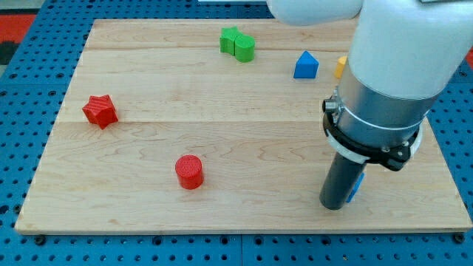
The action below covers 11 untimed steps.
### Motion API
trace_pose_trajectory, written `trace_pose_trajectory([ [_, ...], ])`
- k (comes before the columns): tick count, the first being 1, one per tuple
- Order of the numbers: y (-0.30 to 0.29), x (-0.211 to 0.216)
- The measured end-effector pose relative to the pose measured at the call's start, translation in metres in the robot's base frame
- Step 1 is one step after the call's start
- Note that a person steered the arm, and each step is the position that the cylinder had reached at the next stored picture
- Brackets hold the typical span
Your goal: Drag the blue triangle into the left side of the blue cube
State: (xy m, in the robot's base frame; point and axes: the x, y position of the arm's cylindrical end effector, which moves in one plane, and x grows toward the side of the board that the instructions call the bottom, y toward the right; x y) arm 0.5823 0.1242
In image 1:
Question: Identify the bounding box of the blue triangle block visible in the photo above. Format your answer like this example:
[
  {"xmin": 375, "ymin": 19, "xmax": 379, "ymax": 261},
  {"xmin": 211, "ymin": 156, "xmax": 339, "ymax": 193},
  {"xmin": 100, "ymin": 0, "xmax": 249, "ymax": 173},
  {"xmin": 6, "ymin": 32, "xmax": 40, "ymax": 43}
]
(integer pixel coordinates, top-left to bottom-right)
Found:
[{"xmin": 293, "ymin": 51, "xmax": 319, "ymax": 79}]

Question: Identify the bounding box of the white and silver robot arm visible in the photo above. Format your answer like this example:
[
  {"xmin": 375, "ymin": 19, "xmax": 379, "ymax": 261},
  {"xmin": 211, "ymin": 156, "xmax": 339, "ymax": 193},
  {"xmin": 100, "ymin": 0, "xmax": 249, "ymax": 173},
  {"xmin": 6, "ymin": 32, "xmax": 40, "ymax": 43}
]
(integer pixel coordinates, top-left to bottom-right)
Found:
[{"xmin": 268, "ymin": 0, "xmax": 472, "ymax": 171}]

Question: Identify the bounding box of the blue cube block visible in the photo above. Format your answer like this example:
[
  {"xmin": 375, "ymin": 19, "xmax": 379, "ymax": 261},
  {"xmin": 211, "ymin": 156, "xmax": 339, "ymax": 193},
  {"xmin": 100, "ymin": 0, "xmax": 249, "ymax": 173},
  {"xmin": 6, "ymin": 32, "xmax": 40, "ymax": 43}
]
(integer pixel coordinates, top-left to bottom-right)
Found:
[{"xmin": 346, "ymin": 172, "xmax": 365, "ymax": 203}]

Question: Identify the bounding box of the red cylinder block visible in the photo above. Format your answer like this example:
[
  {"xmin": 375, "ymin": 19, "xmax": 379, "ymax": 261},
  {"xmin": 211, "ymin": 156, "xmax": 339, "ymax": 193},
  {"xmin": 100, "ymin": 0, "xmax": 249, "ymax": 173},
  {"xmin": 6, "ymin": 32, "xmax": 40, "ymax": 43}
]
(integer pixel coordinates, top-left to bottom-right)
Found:
[{"xmin": 174, "ymin": 154, "xmax": 204, "ymax": 190}]

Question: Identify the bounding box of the wooden board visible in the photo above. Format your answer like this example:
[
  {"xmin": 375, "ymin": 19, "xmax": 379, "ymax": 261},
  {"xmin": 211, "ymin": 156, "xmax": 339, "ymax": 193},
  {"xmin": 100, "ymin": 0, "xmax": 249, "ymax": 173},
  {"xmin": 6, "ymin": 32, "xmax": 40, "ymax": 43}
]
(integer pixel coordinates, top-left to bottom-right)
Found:
[{"xmin": 15, "ymin": 19, "xmax": 472, "ymax": 235}]

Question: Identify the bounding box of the green cylinder block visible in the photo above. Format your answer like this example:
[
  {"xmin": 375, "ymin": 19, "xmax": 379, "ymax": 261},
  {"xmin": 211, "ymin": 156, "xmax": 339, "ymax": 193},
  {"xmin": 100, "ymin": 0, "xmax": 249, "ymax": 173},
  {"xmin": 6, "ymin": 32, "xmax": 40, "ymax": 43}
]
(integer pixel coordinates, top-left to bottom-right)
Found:
[{"xmin": 234, "ymin": 35, "xmax": 256, "ymax": 63}]

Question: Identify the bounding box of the green star block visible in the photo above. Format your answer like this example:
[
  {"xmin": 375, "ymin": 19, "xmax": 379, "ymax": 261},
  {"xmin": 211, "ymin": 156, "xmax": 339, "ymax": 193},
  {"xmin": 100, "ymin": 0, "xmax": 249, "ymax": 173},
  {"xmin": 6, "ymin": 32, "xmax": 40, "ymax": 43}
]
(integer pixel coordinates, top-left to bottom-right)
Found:
[{"xmin": 220, "ymin": 26, "xmax": 242, "ymax": 55}]

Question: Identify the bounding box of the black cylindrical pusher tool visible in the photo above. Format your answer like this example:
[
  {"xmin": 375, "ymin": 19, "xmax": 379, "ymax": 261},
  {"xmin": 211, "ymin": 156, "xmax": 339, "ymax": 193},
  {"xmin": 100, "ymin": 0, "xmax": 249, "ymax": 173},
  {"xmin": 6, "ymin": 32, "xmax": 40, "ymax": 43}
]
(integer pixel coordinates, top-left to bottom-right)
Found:
[{"xmin": 319, "ymin": 153, "xmax": 366, "ymax": 210}]

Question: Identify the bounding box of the yellow block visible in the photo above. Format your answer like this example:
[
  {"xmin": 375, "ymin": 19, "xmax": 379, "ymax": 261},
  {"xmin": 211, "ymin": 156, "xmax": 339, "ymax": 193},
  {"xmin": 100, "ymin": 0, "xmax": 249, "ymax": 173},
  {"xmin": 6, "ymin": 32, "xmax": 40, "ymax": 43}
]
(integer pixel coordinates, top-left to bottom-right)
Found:
[{"xmin": 334, "ymin": 55, "xmax": 347, "ymax": 78}]

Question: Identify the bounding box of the red star block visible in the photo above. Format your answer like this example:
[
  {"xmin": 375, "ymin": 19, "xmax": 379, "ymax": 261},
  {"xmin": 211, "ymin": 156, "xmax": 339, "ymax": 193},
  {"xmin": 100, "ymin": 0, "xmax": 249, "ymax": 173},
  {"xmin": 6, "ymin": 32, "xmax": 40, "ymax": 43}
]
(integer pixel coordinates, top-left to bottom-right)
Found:
[{"xmin": 82, "ymin": 95, "xmax": 118, "ymax": 129}]

